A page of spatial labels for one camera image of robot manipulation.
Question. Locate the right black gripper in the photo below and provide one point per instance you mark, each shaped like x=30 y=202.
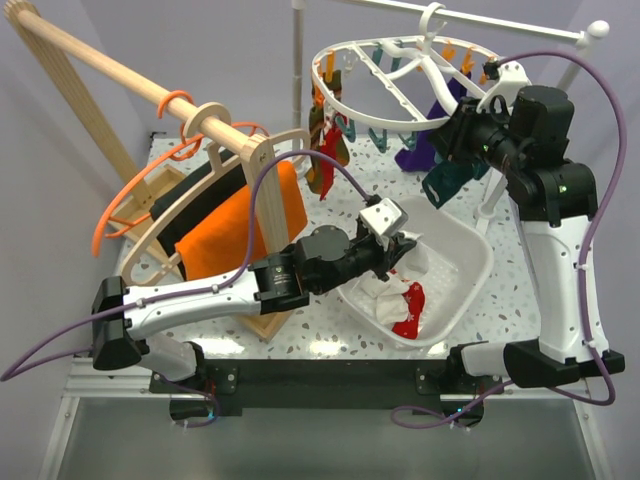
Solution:
x=451 y=140

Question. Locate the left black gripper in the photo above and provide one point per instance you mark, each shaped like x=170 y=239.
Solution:
x=388 y=255

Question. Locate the white sock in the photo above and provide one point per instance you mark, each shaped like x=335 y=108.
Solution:
x=414 y=264
x=387 y=300

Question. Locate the dark green sock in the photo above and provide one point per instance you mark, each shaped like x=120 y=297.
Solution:
x=446 y=179

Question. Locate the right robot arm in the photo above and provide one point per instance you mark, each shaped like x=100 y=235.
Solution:
x=557 y=207

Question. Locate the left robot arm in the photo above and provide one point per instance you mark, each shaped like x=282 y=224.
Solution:
x=131 y=321

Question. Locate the white clip sock hanger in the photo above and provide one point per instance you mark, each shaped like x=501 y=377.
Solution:
x=388 y=59

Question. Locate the purple sock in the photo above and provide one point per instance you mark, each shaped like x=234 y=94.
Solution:
x=423 y=157

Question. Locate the white plastic basin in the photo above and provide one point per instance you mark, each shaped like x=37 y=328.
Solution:
x=461 y=260

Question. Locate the striped olive sock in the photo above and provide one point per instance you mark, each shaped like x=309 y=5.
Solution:
x=320 y=176
x=320 y=100

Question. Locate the orange cloth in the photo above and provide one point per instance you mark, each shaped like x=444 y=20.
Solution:
x=218 y=243

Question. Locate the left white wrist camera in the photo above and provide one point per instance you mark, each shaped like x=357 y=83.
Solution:
x=382 y=217

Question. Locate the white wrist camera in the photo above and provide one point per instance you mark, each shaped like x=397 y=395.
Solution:
x=382 y=217
x=508 y=78

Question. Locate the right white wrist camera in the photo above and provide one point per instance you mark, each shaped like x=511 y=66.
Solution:
x=508 y=78

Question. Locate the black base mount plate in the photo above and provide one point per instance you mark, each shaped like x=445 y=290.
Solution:
x=231 y=387

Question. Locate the aluminium frame rail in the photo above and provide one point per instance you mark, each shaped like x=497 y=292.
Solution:
x=84 y=382

